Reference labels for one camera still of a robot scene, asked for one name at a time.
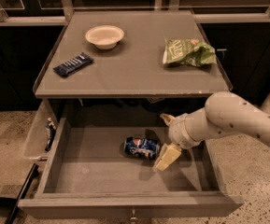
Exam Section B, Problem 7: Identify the open grey top drawer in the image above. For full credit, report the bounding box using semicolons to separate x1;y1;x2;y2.
19;104;244;218

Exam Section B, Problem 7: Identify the metal drawer knob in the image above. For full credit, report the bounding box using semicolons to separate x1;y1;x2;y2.
130;210;138;224

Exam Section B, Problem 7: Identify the blue pepsi can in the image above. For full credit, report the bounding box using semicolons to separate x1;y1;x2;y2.
123;136;160;161

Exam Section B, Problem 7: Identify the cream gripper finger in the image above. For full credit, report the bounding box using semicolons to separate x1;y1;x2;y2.
160;113;175;127
153;143;181;171

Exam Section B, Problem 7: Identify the black pole on floor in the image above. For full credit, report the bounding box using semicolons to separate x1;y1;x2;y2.
4;163;38;224

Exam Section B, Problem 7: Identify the blue snack bar wrapper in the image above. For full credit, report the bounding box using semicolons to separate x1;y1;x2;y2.
53;52;93;77

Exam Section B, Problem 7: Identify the metal window frame rail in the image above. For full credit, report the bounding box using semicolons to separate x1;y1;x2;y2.
0;0;270;27

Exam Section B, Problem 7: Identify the green chip bag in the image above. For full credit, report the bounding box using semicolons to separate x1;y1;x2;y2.
163;39;217;68

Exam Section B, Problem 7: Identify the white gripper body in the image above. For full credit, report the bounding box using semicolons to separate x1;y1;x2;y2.
168;114;200;149

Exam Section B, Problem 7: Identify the grey cabinet counter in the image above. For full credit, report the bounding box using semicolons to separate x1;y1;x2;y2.
34;10;232;102

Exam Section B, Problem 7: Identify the white paper bowl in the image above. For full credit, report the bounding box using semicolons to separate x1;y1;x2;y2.
85;25;124;50

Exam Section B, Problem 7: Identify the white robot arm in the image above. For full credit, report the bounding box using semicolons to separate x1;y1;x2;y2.
154;91;270;171

